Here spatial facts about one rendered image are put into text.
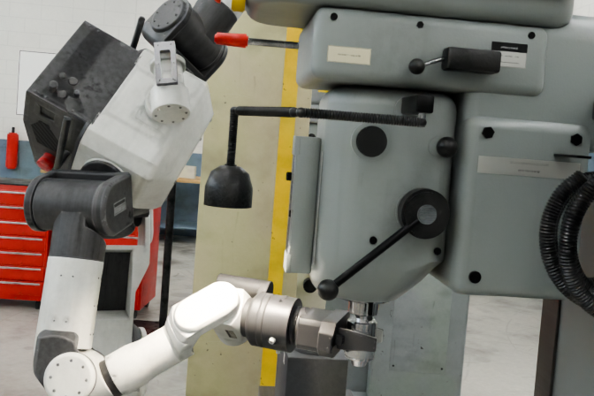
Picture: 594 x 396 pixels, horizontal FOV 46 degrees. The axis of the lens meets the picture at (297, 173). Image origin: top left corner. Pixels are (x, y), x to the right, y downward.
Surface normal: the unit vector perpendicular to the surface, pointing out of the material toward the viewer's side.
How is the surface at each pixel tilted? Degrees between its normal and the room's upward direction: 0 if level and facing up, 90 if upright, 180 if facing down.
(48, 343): 75
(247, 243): 90
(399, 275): 117
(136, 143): 59
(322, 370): 90
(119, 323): 95
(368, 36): 90
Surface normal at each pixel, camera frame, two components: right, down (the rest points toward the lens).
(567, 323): -0.99, -0.07
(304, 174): 0.10, 0.06
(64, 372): 0.07, -0.20
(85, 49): 0.37, -0.45
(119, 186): 0.98, 0.05
